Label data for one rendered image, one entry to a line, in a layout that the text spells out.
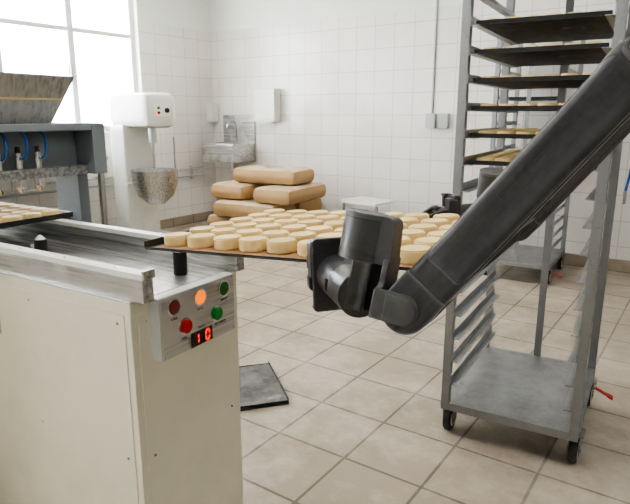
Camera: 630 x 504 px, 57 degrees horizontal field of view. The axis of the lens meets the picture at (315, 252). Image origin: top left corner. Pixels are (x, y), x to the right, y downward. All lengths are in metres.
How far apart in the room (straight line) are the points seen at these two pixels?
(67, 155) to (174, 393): 0.97
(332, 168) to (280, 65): 1.22
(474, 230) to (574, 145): 0.13
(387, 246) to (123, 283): 0.69
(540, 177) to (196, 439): 1.08
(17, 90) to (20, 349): 0.75
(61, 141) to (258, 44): 4.69
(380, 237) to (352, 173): 5.18
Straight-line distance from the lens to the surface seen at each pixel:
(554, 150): 0.65
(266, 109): 6.31
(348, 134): 5.86
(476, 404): 2.33
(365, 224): 0.68
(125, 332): 1.26
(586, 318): 2.09
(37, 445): 1.68
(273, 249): 0.93
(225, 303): 1.39
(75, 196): 2.13
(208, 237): 1.04
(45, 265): 1.44
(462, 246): 0.66
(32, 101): 1.96
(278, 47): 6.39
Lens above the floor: 1.21
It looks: 13 degrees down
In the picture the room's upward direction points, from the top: straight up
